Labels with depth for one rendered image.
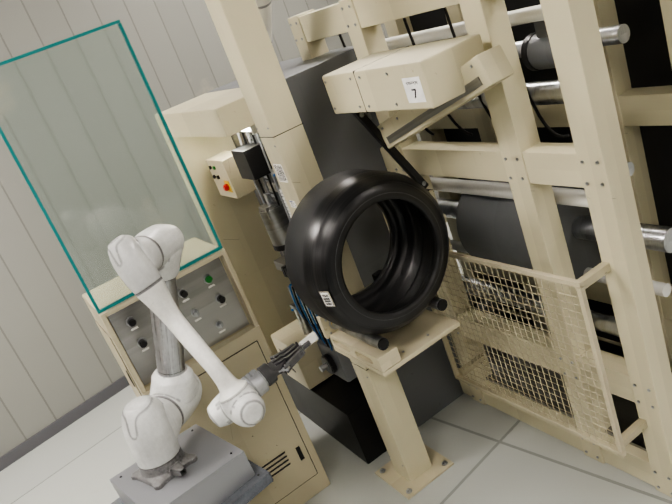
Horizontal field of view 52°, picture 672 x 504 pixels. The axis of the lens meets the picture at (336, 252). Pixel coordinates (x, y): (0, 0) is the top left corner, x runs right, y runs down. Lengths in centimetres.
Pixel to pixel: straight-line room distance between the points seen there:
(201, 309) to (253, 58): 105
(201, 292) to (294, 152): 73
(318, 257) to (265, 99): 63
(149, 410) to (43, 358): 272
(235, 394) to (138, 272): 48
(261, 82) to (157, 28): 295
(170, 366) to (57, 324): 262
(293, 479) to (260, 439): 28
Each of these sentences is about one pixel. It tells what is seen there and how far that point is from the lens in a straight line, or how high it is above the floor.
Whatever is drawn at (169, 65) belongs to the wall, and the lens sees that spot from 539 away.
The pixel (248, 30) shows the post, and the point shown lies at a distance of 251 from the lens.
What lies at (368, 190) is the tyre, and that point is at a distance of 228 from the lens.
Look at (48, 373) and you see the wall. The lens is 514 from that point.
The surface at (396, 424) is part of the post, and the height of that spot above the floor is 31.
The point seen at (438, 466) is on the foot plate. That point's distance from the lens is 325.
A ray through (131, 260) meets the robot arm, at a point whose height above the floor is 153.
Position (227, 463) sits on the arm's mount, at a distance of 247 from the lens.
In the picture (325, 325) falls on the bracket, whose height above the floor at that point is 91.
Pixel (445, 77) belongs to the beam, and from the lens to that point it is 215.
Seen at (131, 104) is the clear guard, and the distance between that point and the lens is 273.
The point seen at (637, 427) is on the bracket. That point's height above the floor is 34.
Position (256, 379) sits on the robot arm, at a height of 101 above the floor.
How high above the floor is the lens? 207
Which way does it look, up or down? 20 degrees down
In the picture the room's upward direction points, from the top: 21 degrees counter-clockwise
